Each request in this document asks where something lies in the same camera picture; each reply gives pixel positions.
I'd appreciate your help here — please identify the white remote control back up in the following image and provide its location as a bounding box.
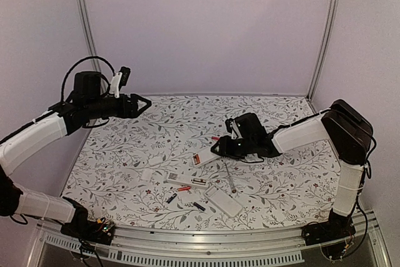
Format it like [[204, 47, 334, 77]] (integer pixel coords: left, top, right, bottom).
[[204, 186, 243, 218]]

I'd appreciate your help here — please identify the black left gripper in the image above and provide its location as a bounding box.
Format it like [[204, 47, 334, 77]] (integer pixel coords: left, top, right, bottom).
[[86, 93, 151, 119]]

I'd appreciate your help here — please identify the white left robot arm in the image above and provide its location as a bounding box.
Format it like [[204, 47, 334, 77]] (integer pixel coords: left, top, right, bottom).
[[1, 67, 152, 238]]

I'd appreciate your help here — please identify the white battery cover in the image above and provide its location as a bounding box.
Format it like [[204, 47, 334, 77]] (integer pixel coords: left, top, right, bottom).
[[140, 169, 153, 182], [148, 158, 163, 166]]

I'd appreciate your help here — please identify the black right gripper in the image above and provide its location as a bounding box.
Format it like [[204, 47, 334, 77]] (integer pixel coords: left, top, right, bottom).
[[211, 135, 256, 160]]

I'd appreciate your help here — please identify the floral tablecloth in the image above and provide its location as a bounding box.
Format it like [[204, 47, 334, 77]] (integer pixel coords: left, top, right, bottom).
[[62, 96, 340, 231]]

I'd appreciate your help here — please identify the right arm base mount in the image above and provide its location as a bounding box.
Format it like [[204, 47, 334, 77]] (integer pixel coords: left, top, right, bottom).
[[301, 217, 356, 261]]

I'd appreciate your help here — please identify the right aluminium frame post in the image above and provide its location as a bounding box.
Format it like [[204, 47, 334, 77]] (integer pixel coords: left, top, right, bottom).
[[307, 0, 339, 102]]

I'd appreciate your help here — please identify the white remote with display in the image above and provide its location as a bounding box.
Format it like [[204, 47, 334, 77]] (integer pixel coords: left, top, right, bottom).
[[166, 172, 209, 189]]

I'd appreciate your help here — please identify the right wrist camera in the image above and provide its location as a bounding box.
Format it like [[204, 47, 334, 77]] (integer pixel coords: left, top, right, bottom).
[[225, 118, 242, 139]]

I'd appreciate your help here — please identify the front aluminium rail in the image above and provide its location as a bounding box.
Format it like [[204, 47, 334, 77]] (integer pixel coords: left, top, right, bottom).
[[25, 210, 393, 266]]

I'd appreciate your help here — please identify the white remote with green logo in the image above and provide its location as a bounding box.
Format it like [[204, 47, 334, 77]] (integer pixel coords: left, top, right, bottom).
[[192, 148, 221, 167]]

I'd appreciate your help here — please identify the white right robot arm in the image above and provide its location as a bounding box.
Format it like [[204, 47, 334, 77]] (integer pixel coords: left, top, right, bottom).
[[211, 99, 377, 239]]

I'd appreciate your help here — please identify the left aluminium frame post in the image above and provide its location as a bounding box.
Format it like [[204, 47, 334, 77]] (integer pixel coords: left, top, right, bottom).
[[76, 0, 98, 56]]

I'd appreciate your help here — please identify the aluminium frame post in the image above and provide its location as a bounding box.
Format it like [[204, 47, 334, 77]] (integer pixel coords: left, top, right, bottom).
[[76, 0, 98, 56], [307, 0, 339, 102]]

